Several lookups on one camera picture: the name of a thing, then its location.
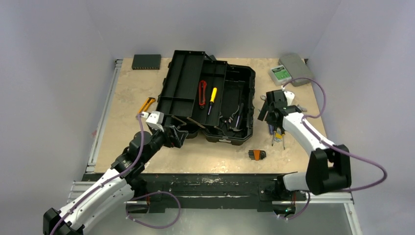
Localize green white small box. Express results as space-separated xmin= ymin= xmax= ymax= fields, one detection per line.
xmin=268 ymin=65 xmax=292 ymax=86

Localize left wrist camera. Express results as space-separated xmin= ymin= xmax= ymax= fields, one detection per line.
xmin=140 ymin=111 xmax=164 ymax=132

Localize yellow hex key set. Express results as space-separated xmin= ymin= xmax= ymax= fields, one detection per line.
xmin=274 ymin=133 xmax=282 ymax=142

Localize black network switch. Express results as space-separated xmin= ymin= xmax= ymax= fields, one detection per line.
xmin=131 ymin=54 xmax=161 ymax=70

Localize grey plastic case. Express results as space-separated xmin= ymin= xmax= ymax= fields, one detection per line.
xmin=279 ymin=53 xmax=315 ymax=87

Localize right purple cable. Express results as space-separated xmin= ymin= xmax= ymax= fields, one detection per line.
xmin=281 ymin=77 xmax=388 ymax=192

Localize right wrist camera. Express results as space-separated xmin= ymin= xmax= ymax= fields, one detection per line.
xmin=283 ymin=90 xmax=295 ymax=106

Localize orange hex key set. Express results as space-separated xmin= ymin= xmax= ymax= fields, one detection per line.
xmin=248 ymin=149 xmax=266 ymax=161

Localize yellow utility knife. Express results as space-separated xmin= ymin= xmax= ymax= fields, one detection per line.
xmin=138 ymin=97 xmax=156 ymax=114

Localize small claw hammer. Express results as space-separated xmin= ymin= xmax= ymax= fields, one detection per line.
xmin=228 ymin=103 xmax=245 ymax=132

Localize aluminium frame rail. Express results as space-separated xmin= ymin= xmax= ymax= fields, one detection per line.
xmin=86 ymin=58 xmax=123 ymax=174

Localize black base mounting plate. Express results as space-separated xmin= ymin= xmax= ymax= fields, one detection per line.
xmin=81 ymin=173 xmax=312 ymax=215

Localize blue red screwdriver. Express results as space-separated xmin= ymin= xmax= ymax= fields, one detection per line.
xmin=268 ymin=125 xmax=274 ymax=135

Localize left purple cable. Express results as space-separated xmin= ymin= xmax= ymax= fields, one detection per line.
xmin=48 ymin=113 xmax=146 ymax=235

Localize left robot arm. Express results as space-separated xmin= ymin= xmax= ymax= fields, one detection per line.
xmin=43 ymin=126 xmax=188 ymax=235

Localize yellow handled screwdriver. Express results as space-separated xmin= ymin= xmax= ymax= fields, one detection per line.
xmin=207 ymin=87 xmax=217 ymax=115

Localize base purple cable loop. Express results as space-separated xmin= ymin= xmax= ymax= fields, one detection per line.
xmin=125 ymin=191 xmax=182 ymax=229

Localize black plastic toolbox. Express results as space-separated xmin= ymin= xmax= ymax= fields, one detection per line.
xmin=156 ymin=50 xmax=255 ymax=145

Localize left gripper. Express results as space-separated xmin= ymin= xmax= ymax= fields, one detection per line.
xmin=141 ymin=123 xmax=187 ymax=163

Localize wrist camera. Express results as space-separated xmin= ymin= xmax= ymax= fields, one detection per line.
xmin=140 ymin=111 xmax=164 ymax=132
xmin=283 ymin=90 xmax=295 ymax=106

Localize red black utility knife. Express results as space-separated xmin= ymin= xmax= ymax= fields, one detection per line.
xmin=198 ymin=80 xmax=207 ymax=109

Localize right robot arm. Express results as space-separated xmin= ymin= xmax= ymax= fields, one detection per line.
xmin=258 ymin=90 xmax=351 ymax=199

